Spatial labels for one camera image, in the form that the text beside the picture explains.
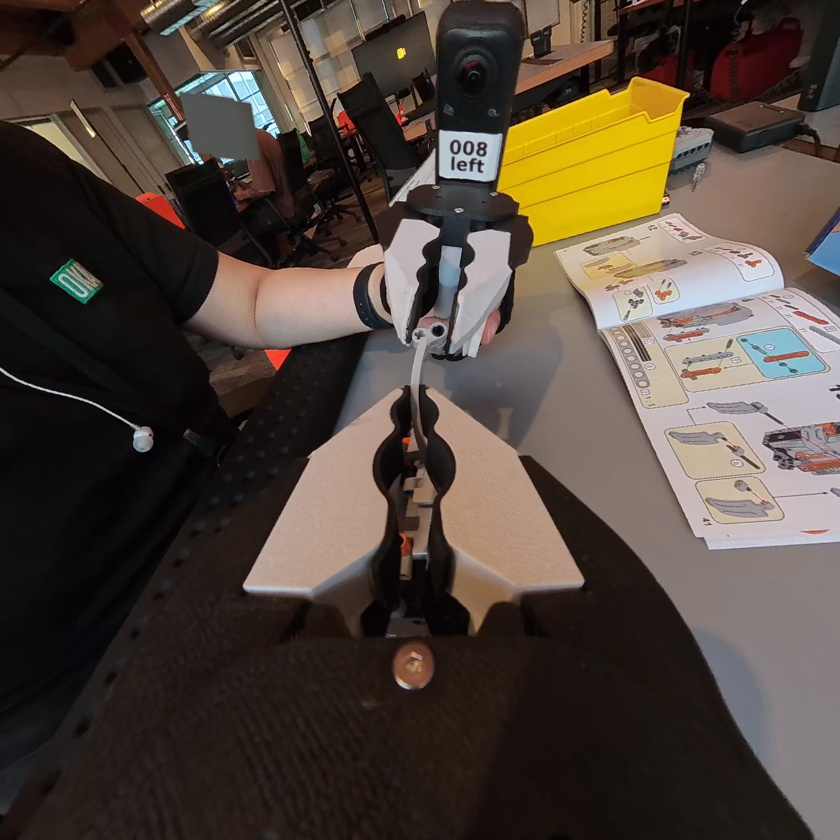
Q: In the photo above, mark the black office chair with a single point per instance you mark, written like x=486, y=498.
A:
x=210, y=203
x=315, y=190
x=374, y=131

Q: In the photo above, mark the orange object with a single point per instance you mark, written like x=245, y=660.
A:
x=161, y=210

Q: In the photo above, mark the black device box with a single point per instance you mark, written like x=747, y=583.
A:
x=754, y=124

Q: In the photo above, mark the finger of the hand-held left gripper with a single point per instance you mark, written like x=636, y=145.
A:
x=403, y=275
x=489, y=275

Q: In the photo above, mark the person's left forearm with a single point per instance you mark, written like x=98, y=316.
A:
x=275, y=308

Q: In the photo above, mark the red bag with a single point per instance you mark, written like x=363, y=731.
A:
x=669, y=69
x=761, y=59

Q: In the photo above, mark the grey curved toy panel piece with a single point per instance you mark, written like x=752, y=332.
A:
x=417, y=485

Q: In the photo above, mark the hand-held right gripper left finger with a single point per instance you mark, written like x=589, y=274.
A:
x=315, y=525

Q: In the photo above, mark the blue building kit box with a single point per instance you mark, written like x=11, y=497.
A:
x=828, y=253

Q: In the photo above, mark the black wristband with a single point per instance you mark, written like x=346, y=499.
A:
x=364, y=302

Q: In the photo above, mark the open instruction booklet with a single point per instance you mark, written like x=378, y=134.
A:
x=689, y=394

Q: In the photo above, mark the black monitor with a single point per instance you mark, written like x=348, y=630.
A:
x=394, y=59

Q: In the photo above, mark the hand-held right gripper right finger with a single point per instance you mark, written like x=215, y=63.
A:
x=512, y=525

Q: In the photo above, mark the grey computer monitor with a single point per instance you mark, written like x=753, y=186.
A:
x=823, y=52

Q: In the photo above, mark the yellow plastic bin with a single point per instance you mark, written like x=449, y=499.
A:
x=590, y=170

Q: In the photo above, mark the grey toy block part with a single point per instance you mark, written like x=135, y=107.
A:
x=692, y=148

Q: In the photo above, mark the person's left hand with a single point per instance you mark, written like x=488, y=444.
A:
x=492, y=325

